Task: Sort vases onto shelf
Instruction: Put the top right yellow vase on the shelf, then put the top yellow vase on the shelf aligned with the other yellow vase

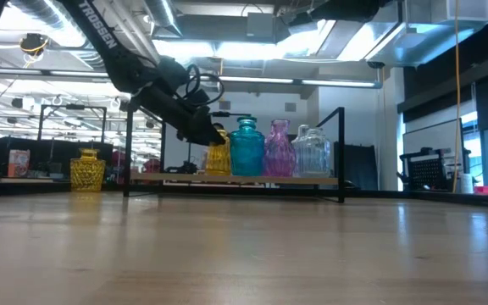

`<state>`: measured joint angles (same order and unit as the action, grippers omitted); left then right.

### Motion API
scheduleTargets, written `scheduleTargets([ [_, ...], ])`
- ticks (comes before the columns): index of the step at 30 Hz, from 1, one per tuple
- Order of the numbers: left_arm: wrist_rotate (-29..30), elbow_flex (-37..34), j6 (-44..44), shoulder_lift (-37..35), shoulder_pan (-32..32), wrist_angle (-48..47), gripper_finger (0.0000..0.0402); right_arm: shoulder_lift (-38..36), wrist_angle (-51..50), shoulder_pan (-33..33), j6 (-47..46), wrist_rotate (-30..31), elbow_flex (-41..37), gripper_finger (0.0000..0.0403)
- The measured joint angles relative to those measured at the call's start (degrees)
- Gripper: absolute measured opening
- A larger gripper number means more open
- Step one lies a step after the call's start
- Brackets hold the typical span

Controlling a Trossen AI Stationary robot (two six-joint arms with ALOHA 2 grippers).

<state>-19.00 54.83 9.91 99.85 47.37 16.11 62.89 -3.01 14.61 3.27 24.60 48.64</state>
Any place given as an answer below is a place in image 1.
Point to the white paper roll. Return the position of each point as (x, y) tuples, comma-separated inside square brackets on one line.
[(467, 184)]

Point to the white board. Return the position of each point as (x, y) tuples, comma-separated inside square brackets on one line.
[(434, 135)]

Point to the orange box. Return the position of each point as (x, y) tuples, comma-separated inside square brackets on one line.
[(18, 163)]

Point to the grey ceiling box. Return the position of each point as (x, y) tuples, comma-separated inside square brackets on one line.
[(261, 25)]

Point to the yellow ribbed urn-shaped vase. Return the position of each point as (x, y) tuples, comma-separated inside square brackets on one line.
[(218, 159)]

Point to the yellow diamond-pattern squat vase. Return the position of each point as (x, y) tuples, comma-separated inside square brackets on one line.
[(87, 171)]

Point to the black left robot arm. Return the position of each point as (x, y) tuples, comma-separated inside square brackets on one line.
[(119, 63)]

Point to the purple flat-shouldered ribbed vase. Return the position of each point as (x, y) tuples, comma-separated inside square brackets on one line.
[(278, 152)]

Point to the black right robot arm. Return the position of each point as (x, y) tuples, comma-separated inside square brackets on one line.
[(354, 8)]

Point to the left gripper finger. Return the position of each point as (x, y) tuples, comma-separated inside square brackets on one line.
[(203, 131)]

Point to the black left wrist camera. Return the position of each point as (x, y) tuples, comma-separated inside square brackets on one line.
[(195, 98)]

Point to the background black robot arm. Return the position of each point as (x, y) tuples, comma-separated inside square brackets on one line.
[(184, 167)]

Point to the black desk partition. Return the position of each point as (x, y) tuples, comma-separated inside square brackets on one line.
[(53, 159)]

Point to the clear flat-shouldered ribbed vase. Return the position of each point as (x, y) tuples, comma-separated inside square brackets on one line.
[(317, 154)]

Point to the red chair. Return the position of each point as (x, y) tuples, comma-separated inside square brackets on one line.
[(151, 166), (118, 163)]

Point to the black frame wooden shelf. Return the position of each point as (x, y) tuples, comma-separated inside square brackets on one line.
[(176, 178)]

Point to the long ceiling light strip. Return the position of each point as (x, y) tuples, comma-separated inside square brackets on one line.
[(337, 83)]

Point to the silver spiral ceiling duct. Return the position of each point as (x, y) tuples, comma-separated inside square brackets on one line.
[(165, 12)]

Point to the dark blue board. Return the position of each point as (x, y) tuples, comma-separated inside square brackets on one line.
[(360, 165)]

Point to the teal diamond-pattern square vase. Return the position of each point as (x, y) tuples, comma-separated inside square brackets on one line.
[(247, 152)]

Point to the black background rig frame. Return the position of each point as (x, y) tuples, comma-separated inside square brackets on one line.
[(74, 107), (235, 114)]

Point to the grey wall vent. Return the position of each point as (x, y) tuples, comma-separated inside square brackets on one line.
[(290, 107), (227, 106)]

